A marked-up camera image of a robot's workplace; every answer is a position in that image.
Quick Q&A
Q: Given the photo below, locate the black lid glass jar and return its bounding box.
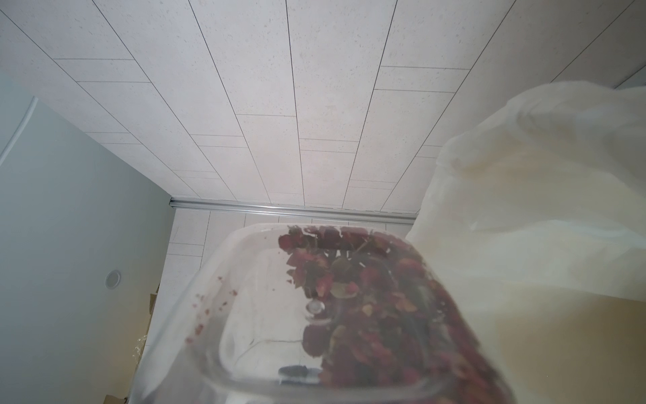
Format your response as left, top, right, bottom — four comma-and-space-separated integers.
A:
128, 224, 515, 403

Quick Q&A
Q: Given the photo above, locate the white trash bag liner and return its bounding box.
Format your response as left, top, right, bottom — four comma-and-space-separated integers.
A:
407, 81, 645, 301

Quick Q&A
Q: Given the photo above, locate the beige ribbed trash bin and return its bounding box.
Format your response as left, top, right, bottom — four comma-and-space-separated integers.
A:
453, 287, 646, 404

